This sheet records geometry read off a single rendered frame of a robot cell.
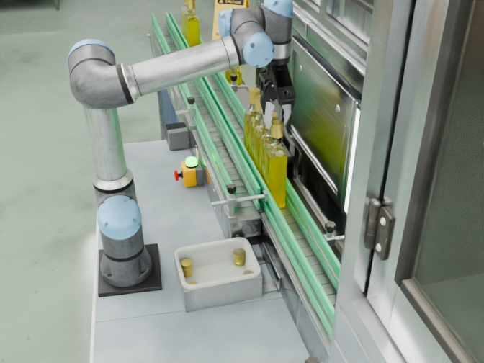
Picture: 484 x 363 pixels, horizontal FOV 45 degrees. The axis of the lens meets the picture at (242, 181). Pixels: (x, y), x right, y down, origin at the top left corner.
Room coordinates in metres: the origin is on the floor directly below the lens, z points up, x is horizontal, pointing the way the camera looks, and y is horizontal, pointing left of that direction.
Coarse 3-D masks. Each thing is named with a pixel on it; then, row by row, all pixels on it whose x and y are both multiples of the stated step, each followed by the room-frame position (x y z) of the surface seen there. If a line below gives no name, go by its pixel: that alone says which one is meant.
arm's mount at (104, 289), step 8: (152, 248) 1.36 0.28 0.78; (152, 256) 1.33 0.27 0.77; (152, 272) 1.27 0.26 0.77; (104, 280) 1.23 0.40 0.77; (144, 280) 1.23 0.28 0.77; (152, 280) 1.24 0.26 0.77; (160, 280) 1.24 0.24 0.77; (104, 288) 1.20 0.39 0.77; (112, 288) 1.20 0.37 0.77; (120, 288) 1.20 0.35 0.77; (128, 288) 1.20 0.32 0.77; (136, 288) 1.20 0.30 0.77; (144, 288) 1.21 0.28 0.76; (152, 288) 1.21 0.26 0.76; (160, 288) 1.21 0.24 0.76; (104, 296) 1.19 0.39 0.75
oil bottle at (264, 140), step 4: (264, 136) 1.51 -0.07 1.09; (268, 136) 1.50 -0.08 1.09; (260, 140) 1.53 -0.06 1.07; (264, 140) 1.50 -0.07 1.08; (268, 140) 1.49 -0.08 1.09; (260, 144) 1.52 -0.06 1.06; (264, 144) 1.49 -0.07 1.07; (260, 148) 1.52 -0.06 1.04; (264, 148) 1.49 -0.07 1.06; (260, 152) 1.52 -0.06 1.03; (260, 156) 1.52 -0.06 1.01; (260, 160) 1.52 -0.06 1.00; (260, 164) 1.52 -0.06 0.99; (260, 168) 1.52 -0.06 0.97; (260, 172) 1.52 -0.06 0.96
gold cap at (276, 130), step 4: (276, 120) 1.47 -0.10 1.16; (280, 120) 1.47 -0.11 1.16; (272, 124) 1.45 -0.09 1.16; (276, 124) 1.45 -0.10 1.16; (280, 124) 1.45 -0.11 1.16; (272, 128) 1.45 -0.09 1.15; (276, 128) 1.44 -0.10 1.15; (280, 128) 1.45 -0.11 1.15; (272, 132) 1.45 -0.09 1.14; (276, 132) 1.44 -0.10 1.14; (280, 132) 1.45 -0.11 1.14; (272, 136) 1.45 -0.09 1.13; (276, 136) 1.44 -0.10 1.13; (280, 136) 1.45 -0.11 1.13
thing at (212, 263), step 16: (224, 240) 1.33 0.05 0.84; (240, 240) 1.33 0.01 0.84; (176, 256) 1.25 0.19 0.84; (192, 256) 1.29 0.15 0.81; (208, 256) 1.30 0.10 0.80; (224, 256) 1.32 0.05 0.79; (208, 272) 1.27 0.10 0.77; (224, 272) 1.27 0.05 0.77; (240, 272) 1.27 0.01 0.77; (256, 272) 1.19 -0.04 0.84; (192, 288) 1.13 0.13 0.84
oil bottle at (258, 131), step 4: (256, 128) 1.57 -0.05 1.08; (260, 128) 1.56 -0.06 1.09; (264, 128) 1.56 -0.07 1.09; (256, 132) 1.56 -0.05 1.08; (260, 132) 1.55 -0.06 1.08; (264, 132) 1.55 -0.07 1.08; (256, 136) 1.55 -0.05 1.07; (260, 136) 1.54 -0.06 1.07; (256, 140) 1.55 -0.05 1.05; (256, 144) 1.55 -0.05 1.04; (256, 148) 1.55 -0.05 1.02; (256, 152) 1.55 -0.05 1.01; (256, 156) 1.55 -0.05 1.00; (256, 160) 1.55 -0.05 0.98; (256, 164) 1.55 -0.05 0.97
